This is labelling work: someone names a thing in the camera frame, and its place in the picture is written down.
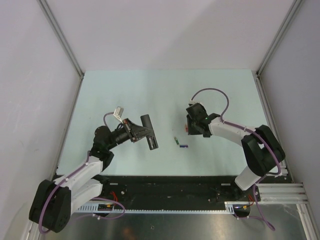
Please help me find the right aluminium frame post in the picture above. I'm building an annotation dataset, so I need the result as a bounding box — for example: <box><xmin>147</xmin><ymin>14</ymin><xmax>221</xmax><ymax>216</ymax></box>
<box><xmin>255</xmin><ymin>0</ymin><xmax>305</xmax><ymax>77</ymax></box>

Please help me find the grey slotted cable duct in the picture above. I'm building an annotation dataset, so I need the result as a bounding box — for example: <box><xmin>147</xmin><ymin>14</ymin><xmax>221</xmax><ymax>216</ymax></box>
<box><xmin>76</xmin><ymin>201</ymin><xmax>237</xmax><ymax>215</ymax></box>

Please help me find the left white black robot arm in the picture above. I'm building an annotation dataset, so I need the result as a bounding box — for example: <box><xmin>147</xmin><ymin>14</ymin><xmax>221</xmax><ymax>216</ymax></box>
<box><xmin>28</xmin><ymin>114</ymin><xmax>159</xmax><ymax>235</ymax></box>

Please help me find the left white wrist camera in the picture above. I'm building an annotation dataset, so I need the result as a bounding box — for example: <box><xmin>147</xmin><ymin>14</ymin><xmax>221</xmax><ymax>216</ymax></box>
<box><xmin>113</xmin><ymin>106</ymin><xmax>124</xmax><ymax>124</ymax></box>

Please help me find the red AAA battery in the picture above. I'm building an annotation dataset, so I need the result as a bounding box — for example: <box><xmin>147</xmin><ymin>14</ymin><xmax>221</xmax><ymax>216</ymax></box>
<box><xmin>184</xmin><ymin>124</ymin><xmax>189</xmax><ymax>132</ymax></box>

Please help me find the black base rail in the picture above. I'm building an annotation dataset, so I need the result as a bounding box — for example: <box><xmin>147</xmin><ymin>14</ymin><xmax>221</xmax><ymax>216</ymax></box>
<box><xmin>95</xmin><ymin>175</ymin><xmax>250</xmax><ymax>211</ymax></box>

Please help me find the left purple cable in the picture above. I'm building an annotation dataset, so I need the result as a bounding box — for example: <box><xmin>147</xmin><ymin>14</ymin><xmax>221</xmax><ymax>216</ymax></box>
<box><xmin>38</xmin><ymin>112</ymin><xmax>126</xmax><ymax>235</ymax></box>

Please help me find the black remote control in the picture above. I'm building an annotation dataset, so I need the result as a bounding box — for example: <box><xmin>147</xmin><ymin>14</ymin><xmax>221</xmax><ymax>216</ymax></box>
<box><xmin>140</xmin><ymin>114</ymin><xmax>159</xmax><ymax>151</ymax></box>

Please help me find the aluminium frame post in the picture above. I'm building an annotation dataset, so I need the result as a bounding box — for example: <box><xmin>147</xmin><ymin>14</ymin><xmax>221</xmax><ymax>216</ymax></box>
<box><xmin>37</xmin><ymin>0</ymin><xmax>84</xmax><ymax>80</ymax></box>
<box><xmin>255</xmin><ymin>0</ymin><xmax>305</xmax><ymax>77</ymax></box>

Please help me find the green AAA battery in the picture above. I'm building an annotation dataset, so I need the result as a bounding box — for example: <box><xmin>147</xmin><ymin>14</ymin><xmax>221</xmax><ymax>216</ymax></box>
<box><xmin>174</xmin><ymin>136</ymin><xmax>180</xmax><ymax>145</ymax></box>

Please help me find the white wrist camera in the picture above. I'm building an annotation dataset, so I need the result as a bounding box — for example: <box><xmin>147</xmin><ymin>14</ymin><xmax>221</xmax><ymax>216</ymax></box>
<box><xmin>113</xmin><ymin>106</ymin><xmax>124</xmax><ymax>124</ymax></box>
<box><xmin>188</xmin><ymin>99</ymin><xmax>200</xmax><ymax>106</ymax></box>

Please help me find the left aluminium frame post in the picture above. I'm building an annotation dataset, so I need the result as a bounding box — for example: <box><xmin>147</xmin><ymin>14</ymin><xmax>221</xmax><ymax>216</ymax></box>
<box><xmin>37</xmin><ymin>0</ymin><xmax>84</xmax><ymax>80</ymax></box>

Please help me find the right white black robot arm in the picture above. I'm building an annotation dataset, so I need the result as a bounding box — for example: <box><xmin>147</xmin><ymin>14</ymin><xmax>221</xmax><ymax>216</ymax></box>
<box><xmin>186</xmin><ymin>102</ymin><xmax>286</xmax><ymax>201</ymax></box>

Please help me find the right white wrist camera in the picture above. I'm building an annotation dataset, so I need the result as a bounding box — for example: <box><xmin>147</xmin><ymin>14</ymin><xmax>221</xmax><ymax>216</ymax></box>
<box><xmin>188</xmin><ymin>99</ymin><xmax>200</xmax><ymax>106</ymax></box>

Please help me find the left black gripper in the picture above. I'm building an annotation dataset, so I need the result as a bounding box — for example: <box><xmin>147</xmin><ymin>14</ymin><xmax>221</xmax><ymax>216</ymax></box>
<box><xmin>106</xmin><ymin>118</ymin><xmax>153</xmax><ymax>150</ymax></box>

